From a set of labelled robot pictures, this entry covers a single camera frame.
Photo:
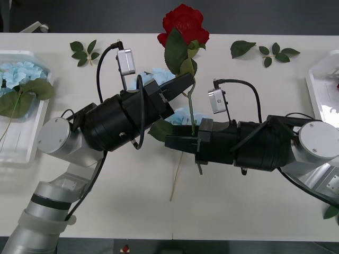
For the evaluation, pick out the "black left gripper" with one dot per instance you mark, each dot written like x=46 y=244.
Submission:
x=155 y=103

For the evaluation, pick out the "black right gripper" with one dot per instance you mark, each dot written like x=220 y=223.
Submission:
x=219 y=143

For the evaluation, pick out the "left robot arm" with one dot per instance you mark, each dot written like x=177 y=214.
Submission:
x=106 y=124

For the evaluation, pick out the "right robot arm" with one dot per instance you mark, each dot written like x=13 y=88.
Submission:
x=265 y=145

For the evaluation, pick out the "single large green leaf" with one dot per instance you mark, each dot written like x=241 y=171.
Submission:
x=239 y=49

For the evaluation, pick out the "dark green leaf sprig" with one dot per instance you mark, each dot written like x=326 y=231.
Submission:
x=331 y=211
x=282 y=57
x=79 y=55

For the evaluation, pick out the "small red white object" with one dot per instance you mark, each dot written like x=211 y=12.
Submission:
x=124 y=248

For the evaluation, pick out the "shallow white box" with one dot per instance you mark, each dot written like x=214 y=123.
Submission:
x=29 y=132
x=321 y=79

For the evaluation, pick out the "white chair leg with caster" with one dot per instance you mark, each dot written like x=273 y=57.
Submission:
x=34 y=26

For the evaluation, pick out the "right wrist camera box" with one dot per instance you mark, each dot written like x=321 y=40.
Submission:
x=217 y=101

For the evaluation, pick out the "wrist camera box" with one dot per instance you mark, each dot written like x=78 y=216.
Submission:
x=126 y=62
x=217 y=101

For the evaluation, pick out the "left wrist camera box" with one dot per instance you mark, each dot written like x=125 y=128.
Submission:
x=126 y=62

